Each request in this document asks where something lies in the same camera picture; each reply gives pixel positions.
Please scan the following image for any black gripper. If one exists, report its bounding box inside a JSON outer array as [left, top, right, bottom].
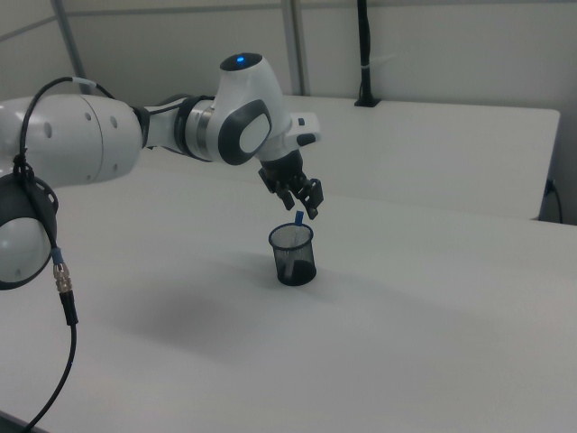
[[257, 150, 325, 221]]

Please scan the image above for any blue capped white marker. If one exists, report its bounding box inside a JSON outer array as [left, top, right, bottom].
[[283, 210, 306, 276]]

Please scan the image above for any black mesh pen cup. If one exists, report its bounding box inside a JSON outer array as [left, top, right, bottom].
[[268, 223, 317, 288]]

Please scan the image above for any black pole with clamp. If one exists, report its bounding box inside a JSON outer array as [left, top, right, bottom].
[[353, 0, 380, 108]]

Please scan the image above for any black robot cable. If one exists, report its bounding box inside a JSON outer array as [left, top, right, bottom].
[[11, 76, 118, 433]]

